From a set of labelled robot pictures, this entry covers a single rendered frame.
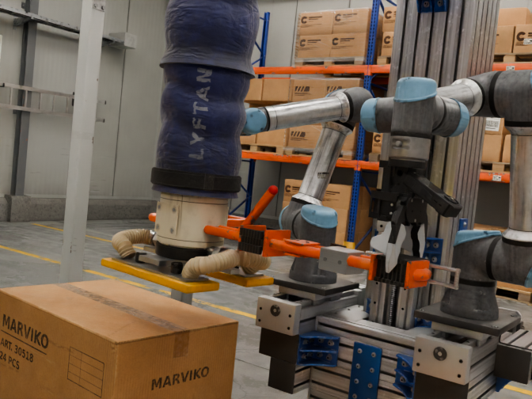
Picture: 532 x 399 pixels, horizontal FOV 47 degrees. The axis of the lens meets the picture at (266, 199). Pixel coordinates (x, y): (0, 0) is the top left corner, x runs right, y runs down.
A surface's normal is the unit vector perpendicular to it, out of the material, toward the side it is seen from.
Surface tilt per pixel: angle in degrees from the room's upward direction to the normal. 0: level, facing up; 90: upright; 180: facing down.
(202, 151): 80
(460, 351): 90
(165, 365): 90
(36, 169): 90
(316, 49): 90
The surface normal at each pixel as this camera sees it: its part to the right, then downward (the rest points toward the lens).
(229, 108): 0.61, -0.21
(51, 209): 0.81, 0.11
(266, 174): -0.58, -0.01
